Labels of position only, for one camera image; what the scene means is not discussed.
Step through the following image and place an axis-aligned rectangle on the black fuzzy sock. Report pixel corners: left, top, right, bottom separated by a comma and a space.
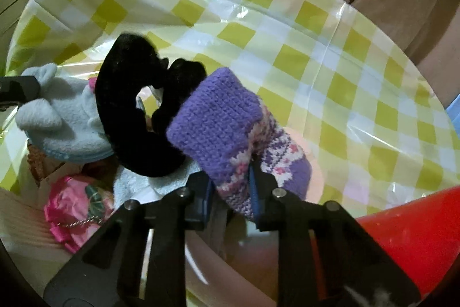
98, 33, 208, 176

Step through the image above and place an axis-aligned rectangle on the light blue fleece glove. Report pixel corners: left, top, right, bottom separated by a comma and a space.
113, 163, 202, 201

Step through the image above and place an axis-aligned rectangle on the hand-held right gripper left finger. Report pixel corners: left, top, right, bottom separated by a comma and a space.
43, 175, 216, 307

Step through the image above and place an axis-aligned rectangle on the purple knitted sock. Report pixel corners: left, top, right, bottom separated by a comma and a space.
166, 67, 313, 221

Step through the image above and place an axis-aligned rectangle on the light grey fleece sock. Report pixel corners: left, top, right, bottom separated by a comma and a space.
14, 63, 112, 162

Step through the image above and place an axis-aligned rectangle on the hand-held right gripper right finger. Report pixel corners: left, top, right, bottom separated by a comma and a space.
248, 160, 421, 307

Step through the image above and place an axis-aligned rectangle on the green checkered plastic tablecloth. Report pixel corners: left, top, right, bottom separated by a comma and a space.
0, 0, 460, 218

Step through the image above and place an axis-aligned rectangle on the red thermos jug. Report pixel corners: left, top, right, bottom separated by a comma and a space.
309, 185, 460, 307

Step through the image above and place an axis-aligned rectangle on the orange knit cloth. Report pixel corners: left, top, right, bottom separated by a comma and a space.
28, 143, 49, 182

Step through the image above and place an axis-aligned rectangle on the pink floral pouch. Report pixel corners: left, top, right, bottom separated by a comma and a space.
44, 176, 119, 253

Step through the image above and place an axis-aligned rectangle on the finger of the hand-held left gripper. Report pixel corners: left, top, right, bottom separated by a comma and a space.
0, 76, 41, 111

